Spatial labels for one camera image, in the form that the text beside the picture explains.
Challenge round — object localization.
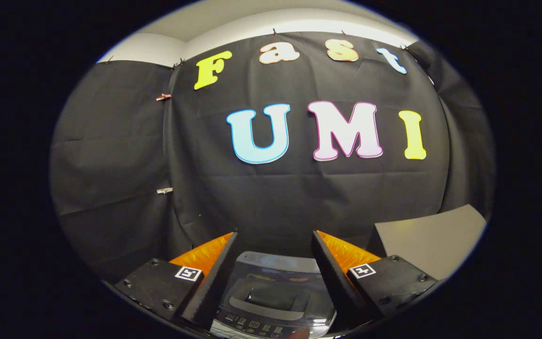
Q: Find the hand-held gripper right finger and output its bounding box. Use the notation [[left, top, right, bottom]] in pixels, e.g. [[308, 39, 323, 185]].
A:
[[311, 230, 438, 331]]

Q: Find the black backdrop cloth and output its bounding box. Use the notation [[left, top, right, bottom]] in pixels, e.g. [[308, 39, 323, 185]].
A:
[[49, 31, 496, 283]]

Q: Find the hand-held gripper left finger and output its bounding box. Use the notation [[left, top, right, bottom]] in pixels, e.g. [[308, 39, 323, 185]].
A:
[[114, 231, 239, 331]]

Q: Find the dark washing machine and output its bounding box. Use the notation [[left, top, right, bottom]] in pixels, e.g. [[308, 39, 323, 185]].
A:
[[209, 250, 338, 339]]

